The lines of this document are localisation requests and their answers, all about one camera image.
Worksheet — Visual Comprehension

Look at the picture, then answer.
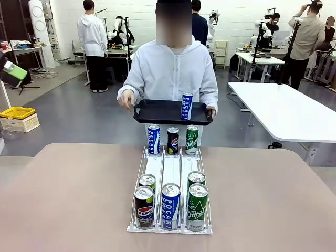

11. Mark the grey robot workbench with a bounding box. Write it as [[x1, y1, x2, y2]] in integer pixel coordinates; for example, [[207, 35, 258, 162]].
[[72, 46, 139, 86]]

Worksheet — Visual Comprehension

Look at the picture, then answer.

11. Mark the black camera stand pole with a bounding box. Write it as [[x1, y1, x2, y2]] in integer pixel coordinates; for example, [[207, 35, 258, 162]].
[[124, 16, 132, 73]]

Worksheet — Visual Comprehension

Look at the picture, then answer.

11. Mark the yellow plastic crate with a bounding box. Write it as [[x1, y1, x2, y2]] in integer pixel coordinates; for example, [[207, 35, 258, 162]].
[[0, 106, 36, 120]]

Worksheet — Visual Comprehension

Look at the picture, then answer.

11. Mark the grey plastic stool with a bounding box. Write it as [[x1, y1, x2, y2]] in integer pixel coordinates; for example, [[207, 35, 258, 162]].
[[106, 67, 116, 85]]

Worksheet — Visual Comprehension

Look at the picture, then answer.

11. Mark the large white table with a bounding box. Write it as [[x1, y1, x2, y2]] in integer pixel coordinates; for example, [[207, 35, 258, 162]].
[[227, 81, 336, 166]]

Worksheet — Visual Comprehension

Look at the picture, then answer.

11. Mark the black serving tray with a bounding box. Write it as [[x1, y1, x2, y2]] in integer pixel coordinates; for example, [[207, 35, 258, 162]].
[[133, 99, 214, 125]]

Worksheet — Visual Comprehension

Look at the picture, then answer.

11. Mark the black tall tripod stand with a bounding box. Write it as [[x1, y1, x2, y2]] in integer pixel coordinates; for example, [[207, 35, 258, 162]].
[[279, 18, 301, 86]]

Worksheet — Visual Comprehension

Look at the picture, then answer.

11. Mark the person's left forearm white sleeve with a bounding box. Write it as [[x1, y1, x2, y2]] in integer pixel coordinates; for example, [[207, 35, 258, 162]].
[[203, 78, 219, 110]]

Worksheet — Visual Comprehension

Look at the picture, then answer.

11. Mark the black Pepsi can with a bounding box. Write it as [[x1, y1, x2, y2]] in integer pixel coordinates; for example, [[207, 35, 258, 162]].
[[134, 185, 155, 230], [138, 173, 156, 195], [167, 127, 180, 155]]

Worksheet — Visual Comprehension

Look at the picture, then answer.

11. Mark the white black background robot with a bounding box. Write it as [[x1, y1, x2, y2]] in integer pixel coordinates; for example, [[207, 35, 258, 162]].
[[107, 15, 136, 46]]

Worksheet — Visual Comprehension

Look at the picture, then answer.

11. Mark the green white light box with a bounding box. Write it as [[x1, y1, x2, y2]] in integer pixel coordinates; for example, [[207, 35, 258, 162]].
[[0, 59, 29, 87]]

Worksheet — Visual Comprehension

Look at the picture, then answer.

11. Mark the white plastic crate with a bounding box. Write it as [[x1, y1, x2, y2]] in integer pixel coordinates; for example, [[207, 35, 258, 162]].
[[0, 113, 41, 133]]

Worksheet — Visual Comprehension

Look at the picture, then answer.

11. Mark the person's right forearm white sleeve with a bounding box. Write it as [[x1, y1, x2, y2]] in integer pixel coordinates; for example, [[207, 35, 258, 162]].
[[117, 78, 139, 99]]

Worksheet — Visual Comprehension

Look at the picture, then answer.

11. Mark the bystander in beige shirt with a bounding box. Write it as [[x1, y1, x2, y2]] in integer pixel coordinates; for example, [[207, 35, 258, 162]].
[[282, 0, 326, 91]]

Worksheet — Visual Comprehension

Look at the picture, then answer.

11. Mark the cluttered white side desk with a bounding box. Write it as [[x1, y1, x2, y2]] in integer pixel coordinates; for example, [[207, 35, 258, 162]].
[[9, 43, 49, 74]]

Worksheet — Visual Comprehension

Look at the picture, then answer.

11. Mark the person in white hoodie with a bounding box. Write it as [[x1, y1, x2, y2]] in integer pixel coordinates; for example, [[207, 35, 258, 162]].
[[117, 0, 219, 147]]

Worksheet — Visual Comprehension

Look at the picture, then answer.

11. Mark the white drawer cabinet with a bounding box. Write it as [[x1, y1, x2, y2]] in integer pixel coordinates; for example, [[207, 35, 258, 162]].
[[214, 39, 229, 69]]

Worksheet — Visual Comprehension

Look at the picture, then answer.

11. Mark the bystander in black top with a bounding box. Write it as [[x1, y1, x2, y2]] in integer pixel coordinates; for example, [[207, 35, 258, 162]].
[[319, 16, 336, 52]]

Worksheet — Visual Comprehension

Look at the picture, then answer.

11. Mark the white background desk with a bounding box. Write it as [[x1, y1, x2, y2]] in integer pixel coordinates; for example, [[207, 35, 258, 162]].
[[235, 51, 286, 82]]

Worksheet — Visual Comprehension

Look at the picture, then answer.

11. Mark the clear plastic bowl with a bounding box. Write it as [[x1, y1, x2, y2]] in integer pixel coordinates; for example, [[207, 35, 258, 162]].
[[1, 128, 24, 140]]

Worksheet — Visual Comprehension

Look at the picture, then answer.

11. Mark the bystander in white hoodie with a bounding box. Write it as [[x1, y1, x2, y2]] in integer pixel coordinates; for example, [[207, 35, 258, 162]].
[[77, 0, 109, 93]]

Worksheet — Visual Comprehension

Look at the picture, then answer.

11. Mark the seated bystander with headset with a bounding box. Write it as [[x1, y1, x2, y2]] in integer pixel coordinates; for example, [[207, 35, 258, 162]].
[[264, 12, 284, 37]]

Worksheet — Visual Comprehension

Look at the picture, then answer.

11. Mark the black floor tripod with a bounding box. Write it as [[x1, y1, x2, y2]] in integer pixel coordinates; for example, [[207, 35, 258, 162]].
[[10, 78, 41, 96]]

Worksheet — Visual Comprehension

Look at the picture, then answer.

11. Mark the clear white can dispenser rack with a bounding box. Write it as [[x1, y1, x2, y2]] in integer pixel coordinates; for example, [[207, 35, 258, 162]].
[[127, 145, 213, 235]]

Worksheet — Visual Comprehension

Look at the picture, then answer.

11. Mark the green Chilsung cider can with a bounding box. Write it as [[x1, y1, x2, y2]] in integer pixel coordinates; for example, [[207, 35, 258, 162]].
[[187, 171, 206, 188], [185, 125, 200, 156], [186, 183, 209, 232]]

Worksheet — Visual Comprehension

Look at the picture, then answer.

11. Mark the blue Pocari Sweat can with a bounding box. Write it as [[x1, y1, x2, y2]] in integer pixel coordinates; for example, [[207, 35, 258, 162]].
[[180, 92, 194, 121], [161, 183, 182, 231], [148, 124, 161, 155]]

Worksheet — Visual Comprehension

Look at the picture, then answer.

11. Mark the bystander in navy clothes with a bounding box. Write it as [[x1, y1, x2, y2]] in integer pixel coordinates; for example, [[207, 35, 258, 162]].
[[191, 0, 209, 47]]

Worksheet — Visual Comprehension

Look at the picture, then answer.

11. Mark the tall white air conditioner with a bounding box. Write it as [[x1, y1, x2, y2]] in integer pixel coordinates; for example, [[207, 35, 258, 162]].
[[27, 0, 61, 68]]

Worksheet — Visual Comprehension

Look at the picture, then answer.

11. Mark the person's right hand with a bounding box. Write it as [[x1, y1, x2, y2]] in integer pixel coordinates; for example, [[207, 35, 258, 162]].
[[117, 90, 136, 114]]

